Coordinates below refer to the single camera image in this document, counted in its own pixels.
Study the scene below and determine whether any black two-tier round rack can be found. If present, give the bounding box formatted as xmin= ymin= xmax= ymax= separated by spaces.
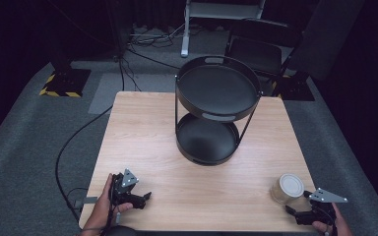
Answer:
xmin=173 ymin=54 xmax=264 ymax=167

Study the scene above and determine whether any bundle of floor cables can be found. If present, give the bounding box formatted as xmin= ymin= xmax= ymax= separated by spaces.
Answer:
xmin=127 ymin=22 xmax=187 ymax=50

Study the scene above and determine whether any white metal stand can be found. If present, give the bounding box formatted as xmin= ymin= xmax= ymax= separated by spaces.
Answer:
xmin=180 ymin=0 xmax=268 ymax=59

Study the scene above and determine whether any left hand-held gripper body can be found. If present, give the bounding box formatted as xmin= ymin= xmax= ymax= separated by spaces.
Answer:
xmin=110 ymin=168 xmax=147 ymax=210

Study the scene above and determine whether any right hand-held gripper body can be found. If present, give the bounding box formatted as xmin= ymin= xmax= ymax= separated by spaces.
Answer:
xmin=294 ymin=187 xmax=348 ymax=227

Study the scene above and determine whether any person's left hand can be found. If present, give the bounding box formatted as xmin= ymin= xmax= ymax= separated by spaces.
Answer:
xmin=81 ymin=173 xmax=134 ymax=236

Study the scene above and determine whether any metal tin can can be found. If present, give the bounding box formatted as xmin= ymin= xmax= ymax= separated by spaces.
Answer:
xmin=270 ymin=172 xmax=306 ymax=206

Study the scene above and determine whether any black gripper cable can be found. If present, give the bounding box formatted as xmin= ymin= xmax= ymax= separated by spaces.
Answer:
xmin=99 ymin=205 xmax=122 ymax=236

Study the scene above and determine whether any long black floor cable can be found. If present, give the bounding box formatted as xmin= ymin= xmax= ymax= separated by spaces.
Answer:
xmin=54 ymin=45 xmax=128 ymax=224

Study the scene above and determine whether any black folding chair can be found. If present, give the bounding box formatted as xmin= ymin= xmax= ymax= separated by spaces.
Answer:
xmin=223 ymin=17 xmax=305 ymax=87

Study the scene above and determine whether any black base with striped tape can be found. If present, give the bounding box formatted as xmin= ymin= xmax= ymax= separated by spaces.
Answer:
xmin=271 ymin=72 xmax=316 ymax=102
xmin=38 ymin=67 xmax=93 ymax=98

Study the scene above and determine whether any grey padded panel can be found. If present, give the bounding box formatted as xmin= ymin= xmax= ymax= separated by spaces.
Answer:
xmin=288 ymin=0 xmax=366 ymax=82

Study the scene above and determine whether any person's right hand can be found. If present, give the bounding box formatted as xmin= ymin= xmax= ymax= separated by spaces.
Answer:
xmin=311 ymin=203 xmax=354 ymax=236

